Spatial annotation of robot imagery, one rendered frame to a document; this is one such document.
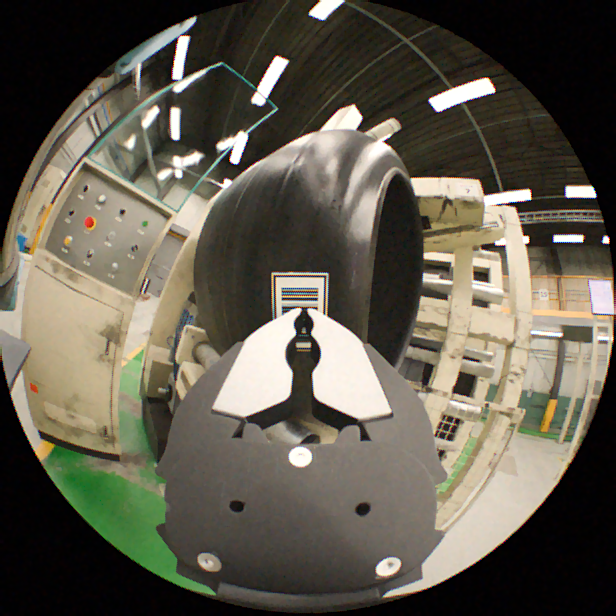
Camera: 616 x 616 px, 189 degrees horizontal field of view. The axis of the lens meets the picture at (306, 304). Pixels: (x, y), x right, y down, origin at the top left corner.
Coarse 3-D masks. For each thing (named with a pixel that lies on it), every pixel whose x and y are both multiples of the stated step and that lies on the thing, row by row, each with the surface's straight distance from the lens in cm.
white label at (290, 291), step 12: (276, 276) 13; (288, 276) 13; (300, 276) 13; (312, 276) 13; (324, 276) 13; (276, 288) 14; (288, 288) 13; (300, 288) 13; (312, 288) 13; (324, 288) 13; (276, 300) 14; (288, 300) 14; (300, 300) 14; (312, 300) 14; (324, 300) 14; (276, 312) 14; (324, 312) 14; (300, 336) 14; (300, 348) 15
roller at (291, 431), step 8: (200, 344) 47; (200, 352) 44; (208, 352) 43; (200, 360) 44; (208, 360) 40; (216, 360) 39; (208, 368) 39; (280, 424) 24; (288, 424) 24; (296, 424) 25; (272, 432) 25; (280, 432) 24; (288, 432) 24; (296, 432) 24; (304, 432) 24; (312, 432) 24; (272, 440) 25; (280, 440) 24; (288, 440) 23; (296, 440) 23; (304, 440) 23; (312, 440) 23; (320, 440) 25
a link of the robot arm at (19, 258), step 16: (160, 32) 31; (176, 32) 34; (144, 48) 31; (160, 48) 40; (112, 64) 34; (128, 64) 33; (96, 80) 35; (80, 96) 36; (64, 112) 37; (48, 144) 41; (32, 176) 45; (16, 208) 48; (16, 224) 53; (16, 240) 68; (16, 256) 65; (0, 272) 62; (16, 272) 67; (0, 288) 63; (16, 288) 66; (0, 304) 69; (16, 304) 70
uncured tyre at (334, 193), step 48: (288, 144) 26; (336, 144) 22; (384, 144) 32; (240, 192) 22; (288, 192) 16; (336, 192) 16; (384, 192) 22; (240, 240) 17; (288, 240) 14; (336, 240) 14; (384, 240) 65; (240, 288) 16; (336, 288) 14; (384, 288) 67; (240, 336) 18; (384, 336) 62
